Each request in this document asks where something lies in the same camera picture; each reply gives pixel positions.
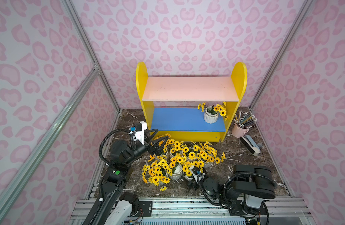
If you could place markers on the shelf sunflower pot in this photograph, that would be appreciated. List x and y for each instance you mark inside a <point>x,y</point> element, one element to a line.
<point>156,172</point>
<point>177,147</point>
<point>175,164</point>
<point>192,153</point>
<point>212,113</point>
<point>209,155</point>
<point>162,143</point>
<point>185,168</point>

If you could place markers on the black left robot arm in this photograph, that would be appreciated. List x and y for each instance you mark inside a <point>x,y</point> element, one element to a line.
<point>114,206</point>

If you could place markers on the bundle of pencils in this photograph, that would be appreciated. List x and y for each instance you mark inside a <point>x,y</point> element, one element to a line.
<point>245,120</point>

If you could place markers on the pink pencil bucket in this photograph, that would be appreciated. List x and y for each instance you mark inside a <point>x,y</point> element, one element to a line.
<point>238,132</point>

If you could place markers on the light blue stapler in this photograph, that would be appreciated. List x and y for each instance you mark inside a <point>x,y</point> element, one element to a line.
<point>251,145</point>

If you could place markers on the yellow shelf unit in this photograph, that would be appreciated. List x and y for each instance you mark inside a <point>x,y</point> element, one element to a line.
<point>169,104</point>

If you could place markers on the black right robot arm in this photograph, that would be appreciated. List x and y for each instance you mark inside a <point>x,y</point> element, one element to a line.
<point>244,194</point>

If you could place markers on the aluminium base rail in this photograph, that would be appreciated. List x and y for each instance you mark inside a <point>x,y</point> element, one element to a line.
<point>282,210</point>

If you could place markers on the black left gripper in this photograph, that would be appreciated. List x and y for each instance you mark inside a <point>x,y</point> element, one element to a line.
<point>151,142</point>

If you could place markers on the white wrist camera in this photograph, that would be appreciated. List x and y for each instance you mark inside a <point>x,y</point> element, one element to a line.
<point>137,132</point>
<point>197,173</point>

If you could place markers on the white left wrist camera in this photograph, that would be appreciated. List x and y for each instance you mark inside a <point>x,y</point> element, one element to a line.
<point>137,132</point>

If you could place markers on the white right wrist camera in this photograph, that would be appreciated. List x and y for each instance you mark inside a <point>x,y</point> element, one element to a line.
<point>197,173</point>

